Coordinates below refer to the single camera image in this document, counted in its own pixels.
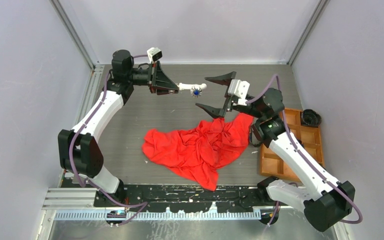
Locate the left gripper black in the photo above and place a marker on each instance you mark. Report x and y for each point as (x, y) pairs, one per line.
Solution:
(159, 83)

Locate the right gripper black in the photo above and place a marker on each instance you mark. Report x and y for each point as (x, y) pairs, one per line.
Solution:
(223, 79)

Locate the white faucet with chrome head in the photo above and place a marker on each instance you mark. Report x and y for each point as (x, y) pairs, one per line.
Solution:
(194, 89)

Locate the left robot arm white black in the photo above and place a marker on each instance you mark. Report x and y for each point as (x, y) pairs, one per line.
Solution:
(78, 147)

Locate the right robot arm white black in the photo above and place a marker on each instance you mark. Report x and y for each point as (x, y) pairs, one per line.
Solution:
(324, 200)

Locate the red cloth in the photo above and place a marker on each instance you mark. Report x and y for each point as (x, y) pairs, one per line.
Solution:
(196, 154)

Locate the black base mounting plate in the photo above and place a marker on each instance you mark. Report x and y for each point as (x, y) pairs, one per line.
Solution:
(194, 198)

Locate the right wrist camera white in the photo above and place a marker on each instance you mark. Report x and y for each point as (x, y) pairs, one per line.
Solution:
(238, 88)

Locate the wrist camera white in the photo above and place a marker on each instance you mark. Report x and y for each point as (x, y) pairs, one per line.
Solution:
(154, 54)
(238, 88)

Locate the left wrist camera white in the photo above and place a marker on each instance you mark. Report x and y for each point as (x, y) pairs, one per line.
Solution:
(154, 54)

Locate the slotted cable duct grey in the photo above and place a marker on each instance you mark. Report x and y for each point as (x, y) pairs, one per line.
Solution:
(119, 215)

